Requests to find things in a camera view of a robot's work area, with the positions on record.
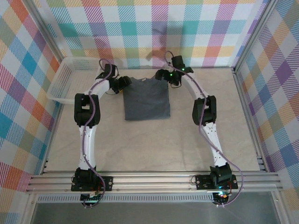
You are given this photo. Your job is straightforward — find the grey t-shirt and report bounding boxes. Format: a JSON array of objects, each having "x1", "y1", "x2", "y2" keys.
[{"x1": 122, "y1": 76, "x2": 171, "y2": 121}]

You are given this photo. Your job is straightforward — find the white plastic mesh basket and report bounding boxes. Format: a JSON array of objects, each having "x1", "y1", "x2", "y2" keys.
[{"x1": 46, "y1": 56, "x2": 103, "y2": 105}]

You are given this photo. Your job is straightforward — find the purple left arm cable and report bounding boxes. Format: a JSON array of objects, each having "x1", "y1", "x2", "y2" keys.
[{"x1": 80, "y1": 58, "x2": 119, "y2": 207}]

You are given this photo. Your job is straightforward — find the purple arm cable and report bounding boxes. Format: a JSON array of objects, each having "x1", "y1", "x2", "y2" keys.
[
  {"x1": 163, "y1": 50, "x2": 245, "y2": 207},
  {"x1": 80, "y1": 58, "x2": 119, "y2": 207}
]

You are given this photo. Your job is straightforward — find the aluminium table side rail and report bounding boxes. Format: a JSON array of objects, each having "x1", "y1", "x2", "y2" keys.
[
  {"x1": 41, "y1": 102, "x2": 65, "y2": 175},
  {"x1": 232, "y1": 67, "x2": 268, "y2": 173}
]

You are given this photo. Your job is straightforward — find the aluminium corner post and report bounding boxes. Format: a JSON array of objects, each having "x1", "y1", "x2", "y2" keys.
[
  {"x1": 23, "y1": 0, "x2": 65, "y2": 68},
  {"x1": 232, "y1": 0, "x2": 278, "y2": 73}
]

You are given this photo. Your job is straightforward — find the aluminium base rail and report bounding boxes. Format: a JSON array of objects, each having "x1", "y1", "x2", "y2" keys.
[{"x1": 25, "y1": 170, "x2": 285, "y2": 194}]

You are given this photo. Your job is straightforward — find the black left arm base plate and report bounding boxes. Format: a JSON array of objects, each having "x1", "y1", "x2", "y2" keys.
[{"x1": 71, "y1": 176, "x2": 114, "y2": 192}]

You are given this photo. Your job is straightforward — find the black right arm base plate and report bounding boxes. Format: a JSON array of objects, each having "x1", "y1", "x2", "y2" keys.
[{"x1": 195, "y1": 173, "x2": 239, "y2": 190}]

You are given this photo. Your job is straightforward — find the grey slotted cable duct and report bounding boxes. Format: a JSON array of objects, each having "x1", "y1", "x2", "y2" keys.
[{"x1": 37, "y1": 195, "x2": 215, "y2": 204}]

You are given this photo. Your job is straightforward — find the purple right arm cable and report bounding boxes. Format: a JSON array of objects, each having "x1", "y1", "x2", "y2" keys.
[{"x1": 163, "y1": 50, "x2": 245, "y2": 207}]

